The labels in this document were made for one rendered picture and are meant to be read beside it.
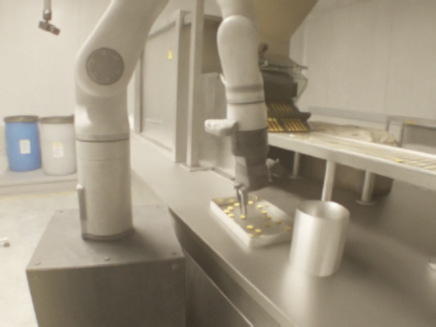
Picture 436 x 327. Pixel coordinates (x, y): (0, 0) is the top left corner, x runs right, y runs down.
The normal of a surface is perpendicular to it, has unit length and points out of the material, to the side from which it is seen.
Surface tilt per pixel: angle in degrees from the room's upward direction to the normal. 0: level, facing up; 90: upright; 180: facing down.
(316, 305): 0
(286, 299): 0
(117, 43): 87
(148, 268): 90
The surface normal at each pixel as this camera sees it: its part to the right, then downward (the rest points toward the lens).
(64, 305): 0.31, 0.22
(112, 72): 0.52, 0.28
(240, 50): -0.11, 0.56
